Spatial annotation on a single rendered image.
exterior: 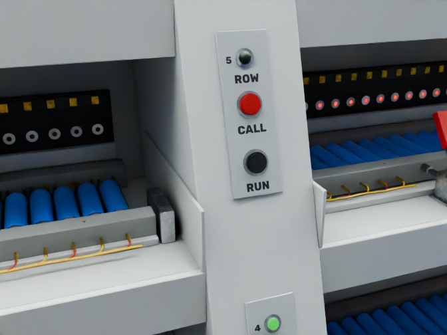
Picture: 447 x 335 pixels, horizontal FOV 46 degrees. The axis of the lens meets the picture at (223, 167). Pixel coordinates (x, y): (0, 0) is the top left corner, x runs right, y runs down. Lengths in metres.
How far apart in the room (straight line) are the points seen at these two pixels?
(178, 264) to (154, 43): 0.16
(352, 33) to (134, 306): 0.27
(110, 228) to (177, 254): 0.06
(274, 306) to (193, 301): 0.06
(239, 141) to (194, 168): 0.04
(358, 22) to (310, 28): 0.04
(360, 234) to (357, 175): 0.08
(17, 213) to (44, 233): 0.05
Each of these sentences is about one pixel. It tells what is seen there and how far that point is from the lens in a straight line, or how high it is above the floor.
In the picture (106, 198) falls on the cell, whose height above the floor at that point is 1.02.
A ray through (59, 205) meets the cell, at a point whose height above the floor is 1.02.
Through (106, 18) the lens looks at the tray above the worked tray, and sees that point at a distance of 0.38.
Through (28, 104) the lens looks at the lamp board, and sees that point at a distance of 0.52.
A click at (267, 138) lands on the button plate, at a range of 0.39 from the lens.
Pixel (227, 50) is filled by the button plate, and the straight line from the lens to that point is 0.39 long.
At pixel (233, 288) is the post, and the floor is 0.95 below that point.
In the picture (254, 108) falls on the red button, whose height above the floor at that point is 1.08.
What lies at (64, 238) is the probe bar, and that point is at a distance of 0.42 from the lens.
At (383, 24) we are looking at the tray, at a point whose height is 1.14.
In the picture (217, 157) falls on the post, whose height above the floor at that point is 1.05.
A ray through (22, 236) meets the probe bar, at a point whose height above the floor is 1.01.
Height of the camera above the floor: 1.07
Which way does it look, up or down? 5 degrees down
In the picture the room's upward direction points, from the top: 6 degrees counter-clockwise
